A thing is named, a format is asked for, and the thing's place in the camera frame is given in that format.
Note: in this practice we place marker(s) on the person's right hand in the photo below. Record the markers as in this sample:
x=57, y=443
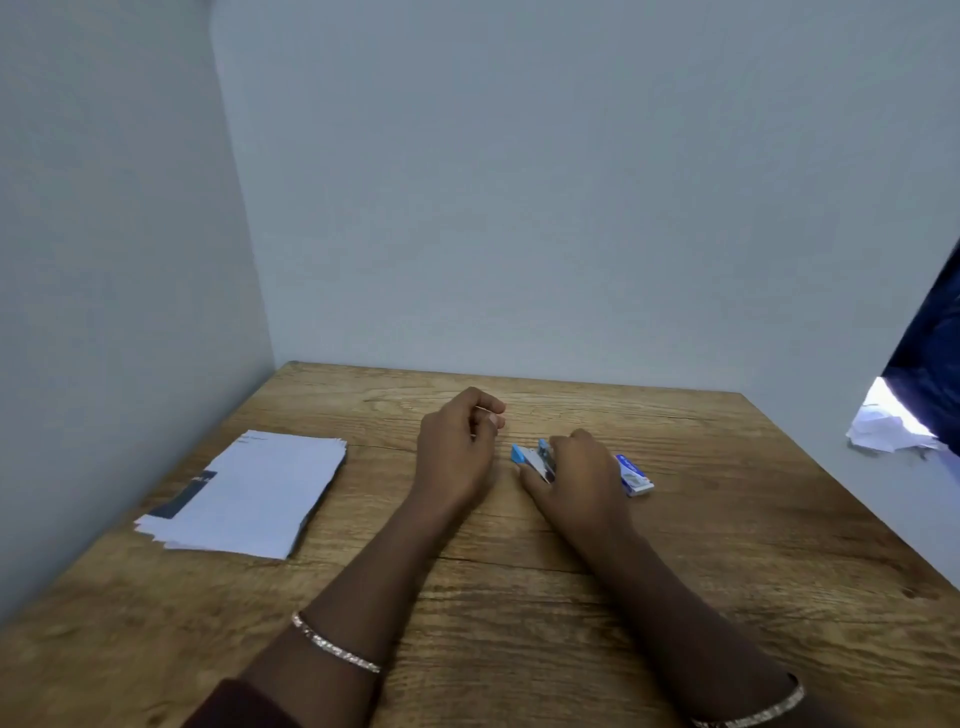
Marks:
x=581, y=487

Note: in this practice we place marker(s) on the person's left hand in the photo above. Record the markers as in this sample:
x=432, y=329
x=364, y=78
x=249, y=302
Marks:
x=446, y=461

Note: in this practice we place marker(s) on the person's right thumb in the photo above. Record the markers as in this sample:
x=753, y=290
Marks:
x=537, y=486

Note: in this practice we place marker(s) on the person's left thumb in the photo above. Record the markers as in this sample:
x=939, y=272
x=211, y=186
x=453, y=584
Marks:
x=489, y=426

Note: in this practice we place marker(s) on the blue and white stapler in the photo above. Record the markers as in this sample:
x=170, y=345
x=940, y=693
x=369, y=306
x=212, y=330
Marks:
x=531, y=459

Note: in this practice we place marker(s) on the person's left forearm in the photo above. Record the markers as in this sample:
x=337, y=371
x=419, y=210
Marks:
x=375, y=600

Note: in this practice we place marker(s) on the person's right forearm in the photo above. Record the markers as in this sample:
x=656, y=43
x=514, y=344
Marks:
x=697, y=637

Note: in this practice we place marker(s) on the blue and white staple box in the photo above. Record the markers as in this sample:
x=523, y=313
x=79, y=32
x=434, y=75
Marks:
x=634, y=478

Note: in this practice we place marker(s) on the stack of white paper sheets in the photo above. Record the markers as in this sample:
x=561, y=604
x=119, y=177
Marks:
x=251, y=491

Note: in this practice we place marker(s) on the crumpled white paper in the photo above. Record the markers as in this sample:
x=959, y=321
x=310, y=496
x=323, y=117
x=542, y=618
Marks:
x=885, y=431

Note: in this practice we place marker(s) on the maroon sleeve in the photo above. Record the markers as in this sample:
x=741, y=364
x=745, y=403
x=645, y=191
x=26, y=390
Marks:
x=240, y=709

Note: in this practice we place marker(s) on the dark blue cloth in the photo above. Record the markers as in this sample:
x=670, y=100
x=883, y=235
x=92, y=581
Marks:
x=930, y=352

